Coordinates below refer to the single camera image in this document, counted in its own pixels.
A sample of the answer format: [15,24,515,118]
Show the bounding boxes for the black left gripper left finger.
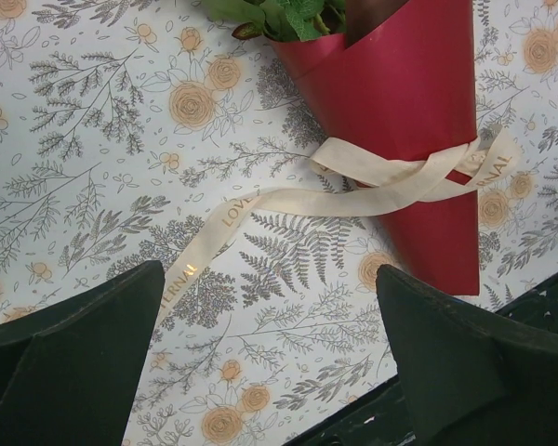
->
[0,260,165,445]

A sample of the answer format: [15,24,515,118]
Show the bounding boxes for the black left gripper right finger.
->
[377,266,558,445]

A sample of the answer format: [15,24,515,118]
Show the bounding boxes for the pink rose stem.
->
[201,0,346,43]

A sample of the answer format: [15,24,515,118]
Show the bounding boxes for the red wrapping paper sheet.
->
[272,0,480,295]

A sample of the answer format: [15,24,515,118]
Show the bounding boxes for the cream printed ribbon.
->
[165,123,522,284]

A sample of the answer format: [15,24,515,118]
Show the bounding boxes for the floral patterned table mat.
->
[0,1,558,445]

